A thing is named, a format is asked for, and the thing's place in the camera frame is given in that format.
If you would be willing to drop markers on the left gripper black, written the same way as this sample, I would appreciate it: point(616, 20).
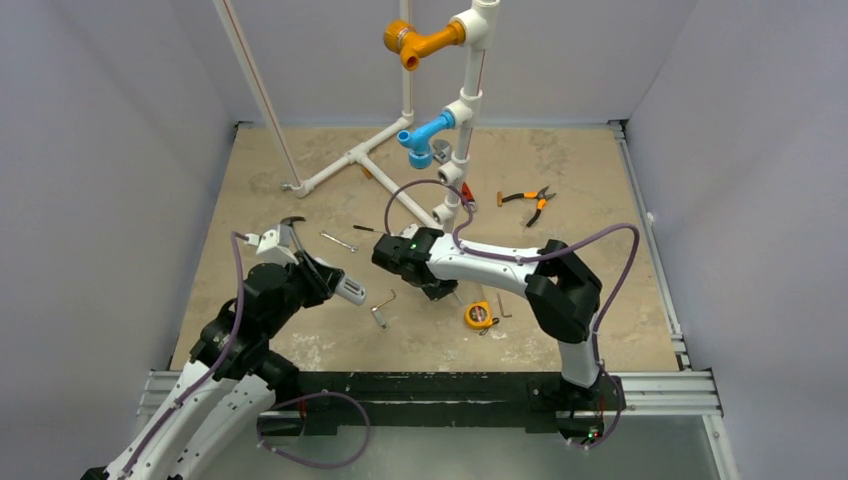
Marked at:
point(321, 279)

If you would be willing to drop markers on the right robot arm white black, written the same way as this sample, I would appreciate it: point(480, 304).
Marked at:
point(563, 293)

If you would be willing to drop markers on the white remote control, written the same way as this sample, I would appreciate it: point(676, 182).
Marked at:
point(351, 290)

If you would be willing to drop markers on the silver metal pipe clamp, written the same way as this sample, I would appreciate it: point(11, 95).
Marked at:
point(441, 151)

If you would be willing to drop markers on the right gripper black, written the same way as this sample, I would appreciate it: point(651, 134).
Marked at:
point(436, 288)

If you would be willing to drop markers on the small hammer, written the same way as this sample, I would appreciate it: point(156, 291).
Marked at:
point(293, 222)

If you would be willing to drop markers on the white PVC pipe frame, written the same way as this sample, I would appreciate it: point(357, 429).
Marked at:
point(479, 22)

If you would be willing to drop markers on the silver allen key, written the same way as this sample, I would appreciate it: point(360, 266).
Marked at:
point(377, 313)

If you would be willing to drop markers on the aluminium rail frame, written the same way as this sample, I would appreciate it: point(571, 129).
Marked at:
point(589, 168)

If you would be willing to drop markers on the blue pipe fitting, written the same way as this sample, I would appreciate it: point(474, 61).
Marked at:
point(417, 142)

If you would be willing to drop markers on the small black screwdriver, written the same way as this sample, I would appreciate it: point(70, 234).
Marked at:
point(366, 229)

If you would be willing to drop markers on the yellow tape measure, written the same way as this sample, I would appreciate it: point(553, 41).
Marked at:
point(478, 316)

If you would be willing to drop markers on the orange pipe fitting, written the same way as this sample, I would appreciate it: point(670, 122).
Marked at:
point(401, 38)

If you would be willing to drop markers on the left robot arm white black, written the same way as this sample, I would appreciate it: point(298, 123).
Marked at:
point(232, 374)

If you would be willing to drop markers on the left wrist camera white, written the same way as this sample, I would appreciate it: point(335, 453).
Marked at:
point(275, 246)

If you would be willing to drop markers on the small silver wrench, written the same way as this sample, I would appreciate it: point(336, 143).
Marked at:
point(330, 237)

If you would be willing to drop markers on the small brown allen key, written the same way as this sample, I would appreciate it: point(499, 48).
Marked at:
point(503, 311)

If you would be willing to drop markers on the orange handled pliers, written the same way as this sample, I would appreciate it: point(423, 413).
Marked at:
point(541, 198)

